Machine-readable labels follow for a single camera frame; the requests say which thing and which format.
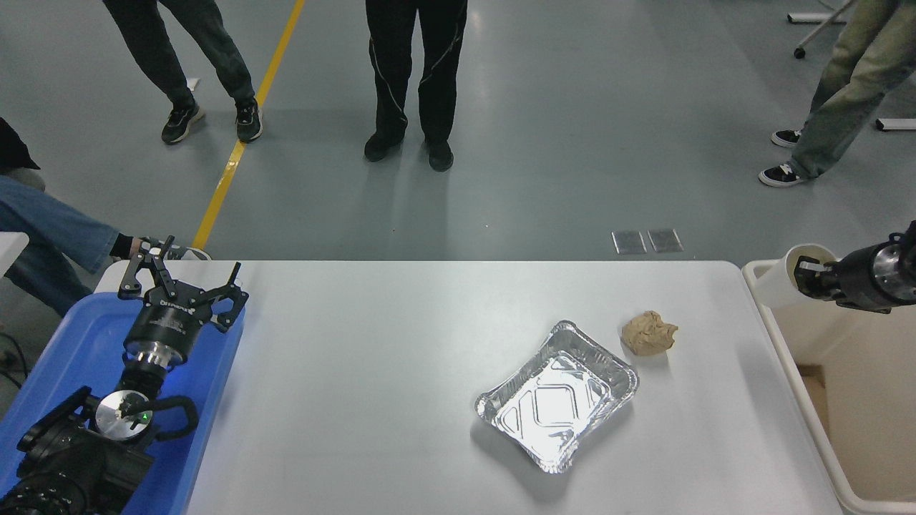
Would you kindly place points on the grey chair seat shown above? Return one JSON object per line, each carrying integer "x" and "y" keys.
{"x": 25, "y": 178}

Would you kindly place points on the small white table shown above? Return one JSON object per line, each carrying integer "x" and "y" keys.
{"x": 11, "y": 247}

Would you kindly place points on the white paper cup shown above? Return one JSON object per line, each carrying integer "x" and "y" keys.
{"x": 776, "y": 286}

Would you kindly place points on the crumpled tan paper ball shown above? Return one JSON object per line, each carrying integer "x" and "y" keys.
{"x": 647, "y": 335}

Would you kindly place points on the seated person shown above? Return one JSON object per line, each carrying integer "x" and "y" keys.
{"x": 50, "y": 229}

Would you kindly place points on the standing person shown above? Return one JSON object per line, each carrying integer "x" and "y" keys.
{"x": 844, "y": 86}
{"x": 415, "y": 64}
{"x": 211, "y": 50}

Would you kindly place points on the white floor bar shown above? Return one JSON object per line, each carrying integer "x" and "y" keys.
{"x": 894, "y": 124}

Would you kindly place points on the silver foil tray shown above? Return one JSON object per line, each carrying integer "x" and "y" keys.
{"x": 558, "y": 408}

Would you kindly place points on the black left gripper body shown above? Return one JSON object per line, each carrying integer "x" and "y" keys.
{"x": 168, "y": 322}

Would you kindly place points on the white wheeled stand base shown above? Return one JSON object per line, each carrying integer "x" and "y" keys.
{"x": 823, "y": 27}

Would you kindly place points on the metal floor plate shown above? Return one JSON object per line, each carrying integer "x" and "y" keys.
{"x": 665, "y": 239}
{"x": 630, "y": 242}

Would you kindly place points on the blue plastic tray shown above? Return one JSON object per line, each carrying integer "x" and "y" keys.
{"x": 79, "y": 343}

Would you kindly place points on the large pale plastic bin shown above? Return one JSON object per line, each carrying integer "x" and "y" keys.
{"x": 859, "y": 400}

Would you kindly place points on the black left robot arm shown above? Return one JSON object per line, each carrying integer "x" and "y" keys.
{"x": 71, "y": 465}

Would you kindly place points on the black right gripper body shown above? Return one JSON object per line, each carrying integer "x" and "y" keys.
{"x": 855, "y": 280}

